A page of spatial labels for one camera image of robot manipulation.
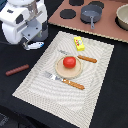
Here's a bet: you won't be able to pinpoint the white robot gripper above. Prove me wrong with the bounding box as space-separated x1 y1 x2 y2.
0 0 47 44

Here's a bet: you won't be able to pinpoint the brown toy sausage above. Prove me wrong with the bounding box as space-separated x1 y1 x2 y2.
5 64 29 76

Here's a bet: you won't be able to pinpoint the red toy tomato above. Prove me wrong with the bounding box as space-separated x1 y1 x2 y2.
63 56 76 68

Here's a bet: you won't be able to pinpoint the black stove burner disc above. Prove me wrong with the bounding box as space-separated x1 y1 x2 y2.
88 1 104 9
69 0 84 6
60 9 76 19

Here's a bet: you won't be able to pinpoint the brown toy stove board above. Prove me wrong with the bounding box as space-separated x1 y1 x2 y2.
48 0 128 43

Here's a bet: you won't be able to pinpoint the yellow toy butter box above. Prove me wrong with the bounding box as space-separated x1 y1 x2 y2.
74 36 85 51

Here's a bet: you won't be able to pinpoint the round wooden plate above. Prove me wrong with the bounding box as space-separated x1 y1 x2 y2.
55 56 83 79

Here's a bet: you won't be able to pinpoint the beige bowl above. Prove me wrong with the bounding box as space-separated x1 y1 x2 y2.
116 4 128 30

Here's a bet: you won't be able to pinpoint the beige woven placemat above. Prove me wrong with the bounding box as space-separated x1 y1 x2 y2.
13 31 114 128

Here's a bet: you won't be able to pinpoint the fork with wooden handle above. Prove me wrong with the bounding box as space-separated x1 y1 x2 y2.
44 71 85 90

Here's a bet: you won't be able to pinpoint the grey toy saucepan with handle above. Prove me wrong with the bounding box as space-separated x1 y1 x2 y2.
80 5 102 29

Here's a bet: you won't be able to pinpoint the knife with wooden handle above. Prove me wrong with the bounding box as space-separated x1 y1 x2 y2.
58 50 97 63

